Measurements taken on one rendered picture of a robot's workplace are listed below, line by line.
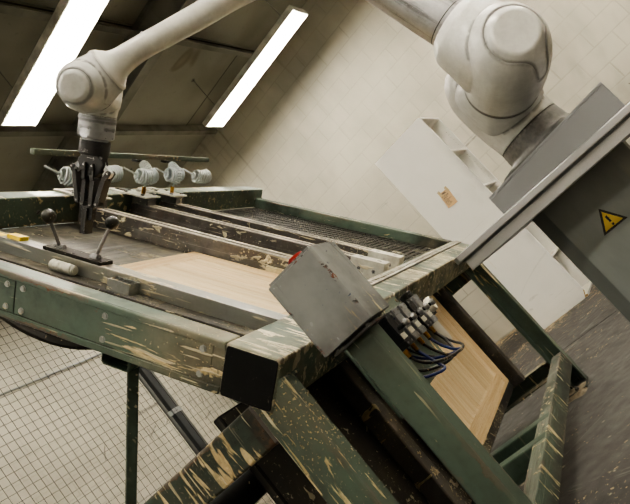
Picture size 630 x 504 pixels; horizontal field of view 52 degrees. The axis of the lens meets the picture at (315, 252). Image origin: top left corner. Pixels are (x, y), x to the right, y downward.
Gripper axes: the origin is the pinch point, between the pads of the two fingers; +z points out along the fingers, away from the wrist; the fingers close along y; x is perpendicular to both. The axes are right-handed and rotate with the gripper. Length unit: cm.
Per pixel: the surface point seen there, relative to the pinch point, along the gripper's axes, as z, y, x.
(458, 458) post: 19, 103, -20
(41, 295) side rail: 13.6, 9.8, -22.6
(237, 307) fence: 11.6, 45.1, 2.0
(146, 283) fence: 12.4, 18.9, 2.0
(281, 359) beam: 11, 69, -22
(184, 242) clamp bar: 12, -5, 52
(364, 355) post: 6, 83, -20
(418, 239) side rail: 13, 42, 189
